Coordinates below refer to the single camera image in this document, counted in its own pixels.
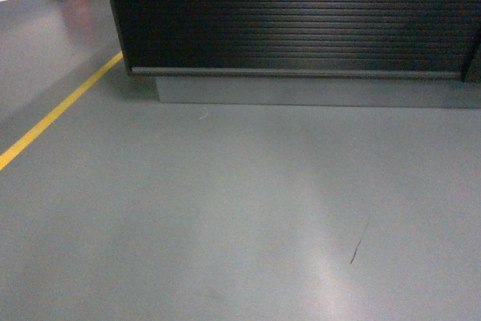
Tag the black checkout counter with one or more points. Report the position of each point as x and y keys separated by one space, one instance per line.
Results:
x=358 y=53

